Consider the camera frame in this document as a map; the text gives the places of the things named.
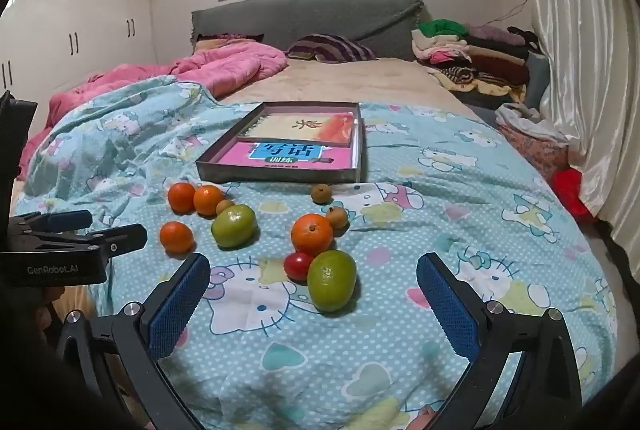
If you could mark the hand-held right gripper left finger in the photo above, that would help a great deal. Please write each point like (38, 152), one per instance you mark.
(177, 305)

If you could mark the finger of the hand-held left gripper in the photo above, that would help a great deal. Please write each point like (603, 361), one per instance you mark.
(125, 237)
(70, 220)

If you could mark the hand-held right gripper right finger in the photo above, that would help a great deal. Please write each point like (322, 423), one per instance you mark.
(447, 310)

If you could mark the orange mandarin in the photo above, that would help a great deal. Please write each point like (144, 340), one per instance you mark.
(312, 234)
(208, 200)
(181, 197)
(176, 236)

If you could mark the green jujube fruit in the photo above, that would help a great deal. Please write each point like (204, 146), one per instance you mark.
(332, 280)
(234, 226)

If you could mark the red cherry tomato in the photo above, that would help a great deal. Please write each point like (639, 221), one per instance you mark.
(298, 266)

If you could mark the brown longan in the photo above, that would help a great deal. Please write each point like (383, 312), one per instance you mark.
(321, 193)
(225, 206)
(337, 216)

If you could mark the grey cardboard box tray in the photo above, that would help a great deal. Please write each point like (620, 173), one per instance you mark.
(280, 176)

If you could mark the blue cartoon printed blanket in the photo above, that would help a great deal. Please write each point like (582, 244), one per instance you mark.
(400, 220)

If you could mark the pink blue book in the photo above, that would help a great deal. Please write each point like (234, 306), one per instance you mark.
(240, 156)

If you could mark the red cloth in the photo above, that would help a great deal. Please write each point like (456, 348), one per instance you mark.
(572, 195)

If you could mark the pink floral cloth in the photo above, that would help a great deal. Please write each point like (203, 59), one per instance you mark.
(535, 150)

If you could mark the pink quilt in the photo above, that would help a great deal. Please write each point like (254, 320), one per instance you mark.
(225, 60)

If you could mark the yellow orange book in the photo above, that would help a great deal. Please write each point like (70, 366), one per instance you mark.
(295, 125)

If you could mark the white crumpled cloth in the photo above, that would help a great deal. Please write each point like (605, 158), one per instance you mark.
(525, 118)

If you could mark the grey blue cushion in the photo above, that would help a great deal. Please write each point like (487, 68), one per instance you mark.
(537, 78)

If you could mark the beige bed sheet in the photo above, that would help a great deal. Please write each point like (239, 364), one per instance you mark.
(350, 80)

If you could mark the pile of folded clothes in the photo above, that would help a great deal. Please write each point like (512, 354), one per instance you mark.
(490, 60)

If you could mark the purple striped pillow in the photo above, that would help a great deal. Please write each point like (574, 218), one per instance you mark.
(330, 46)

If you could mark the grey fabric headboard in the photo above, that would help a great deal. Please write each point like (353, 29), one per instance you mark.
(310, 15)

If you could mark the white satin curtain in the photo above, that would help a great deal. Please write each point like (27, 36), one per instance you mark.
(575, 35)

